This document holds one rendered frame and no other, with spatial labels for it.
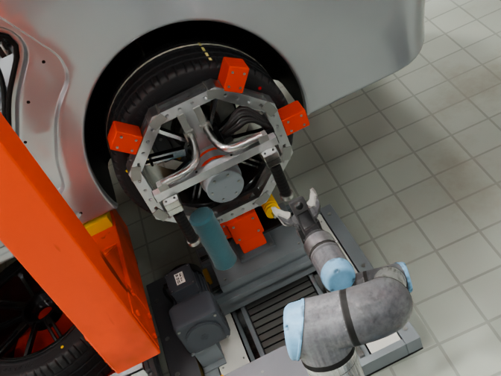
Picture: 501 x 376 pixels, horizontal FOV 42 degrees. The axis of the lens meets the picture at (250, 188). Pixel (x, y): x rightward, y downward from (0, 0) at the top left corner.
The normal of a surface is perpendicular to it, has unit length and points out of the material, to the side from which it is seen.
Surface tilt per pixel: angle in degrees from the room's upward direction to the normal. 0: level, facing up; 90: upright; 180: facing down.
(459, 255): 0
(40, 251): 90
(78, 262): 90
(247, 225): 90
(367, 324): 59
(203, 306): 0
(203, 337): 90
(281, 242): 0
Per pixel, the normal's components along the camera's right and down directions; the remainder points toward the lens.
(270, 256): -0.32, -0.69
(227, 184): 0.30, 0.57
